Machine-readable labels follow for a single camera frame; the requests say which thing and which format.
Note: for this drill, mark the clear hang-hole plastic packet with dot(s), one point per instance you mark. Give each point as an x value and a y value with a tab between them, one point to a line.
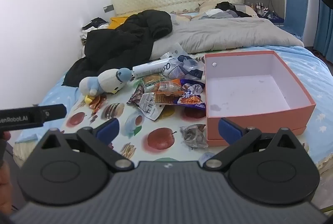
174	52

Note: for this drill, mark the group of toiletry bottles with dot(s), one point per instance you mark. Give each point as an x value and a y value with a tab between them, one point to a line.
258	8

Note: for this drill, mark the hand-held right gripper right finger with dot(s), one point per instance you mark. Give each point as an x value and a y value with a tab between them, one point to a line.
229	131

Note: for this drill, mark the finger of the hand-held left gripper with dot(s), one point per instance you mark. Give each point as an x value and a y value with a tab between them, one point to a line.
56	111

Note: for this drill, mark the green label snack packet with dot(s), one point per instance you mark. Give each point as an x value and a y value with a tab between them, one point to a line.
151	81

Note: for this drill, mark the blue white plastic bag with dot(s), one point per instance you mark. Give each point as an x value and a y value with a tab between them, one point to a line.
184	68

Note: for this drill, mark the food print mat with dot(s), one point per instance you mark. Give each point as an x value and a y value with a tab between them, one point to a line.
145	133

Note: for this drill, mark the blue chair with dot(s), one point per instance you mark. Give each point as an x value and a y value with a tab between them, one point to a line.
295	10

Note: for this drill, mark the black jacket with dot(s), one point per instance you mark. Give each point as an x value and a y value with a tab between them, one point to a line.
117	39

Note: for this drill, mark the grey wall plate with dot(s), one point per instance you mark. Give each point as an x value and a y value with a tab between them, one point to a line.
108	8

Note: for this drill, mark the person's left forearm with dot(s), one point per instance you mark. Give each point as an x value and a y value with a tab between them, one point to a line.
4	187

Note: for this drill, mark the floral pillow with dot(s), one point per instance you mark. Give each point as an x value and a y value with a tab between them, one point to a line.
182	16

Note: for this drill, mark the blue curtain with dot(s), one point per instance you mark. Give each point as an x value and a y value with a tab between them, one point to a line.
324	31

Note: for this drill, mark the grey blanket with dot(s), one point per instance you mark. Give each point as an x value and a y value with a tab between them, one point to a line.
221	31

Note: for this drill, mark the clear grey snack packet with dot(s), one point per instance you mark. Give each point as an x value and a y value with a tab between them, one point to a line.
193	135

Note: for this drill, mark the silver white snack packet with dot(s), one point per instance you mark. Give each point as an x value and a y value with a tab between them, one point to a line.
151	110

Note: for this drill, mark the clear red label snack packet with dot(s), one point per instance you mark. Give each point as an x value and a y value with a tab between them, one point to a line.
98	102

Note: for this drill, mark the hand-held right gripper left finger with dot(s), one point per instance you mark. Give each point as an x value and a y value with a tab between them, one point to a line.
109	128

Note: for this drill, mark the blue white plush penguin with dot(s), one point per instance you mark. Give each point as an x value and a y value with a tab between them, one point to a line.
109	81

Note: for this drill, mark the white tube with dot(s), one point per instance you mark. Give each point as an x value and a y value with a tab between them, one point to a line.
148	68

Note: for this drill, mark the dark grey clothing pile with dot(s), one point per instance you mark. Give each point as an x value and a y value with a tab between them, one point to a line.
226	7

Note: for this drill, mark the purple snack packet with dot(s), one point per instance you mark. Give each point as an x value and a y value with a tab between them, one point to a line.
192	99

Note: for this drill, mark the pink cardboard box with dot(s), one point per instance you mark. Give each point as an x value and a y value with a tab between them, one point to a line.
260	120

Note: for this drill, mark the black white clothing pile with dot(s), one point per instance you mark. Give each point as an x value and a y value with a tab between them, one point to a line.
93	24

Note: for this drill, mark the person's left hand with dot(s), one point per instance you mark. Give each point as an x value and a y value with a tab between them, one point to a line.
4	135

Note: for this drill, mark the dark brown snack packet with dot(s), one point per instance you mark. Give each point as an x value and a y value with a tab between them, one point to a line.
135	98

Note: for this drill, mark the orange snack packet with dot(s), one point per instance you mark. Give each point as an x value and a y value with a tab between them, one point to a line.
169	99

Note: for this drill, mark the yellow cloth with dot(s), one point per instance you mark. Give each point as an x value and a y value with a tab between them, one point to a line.
117	22

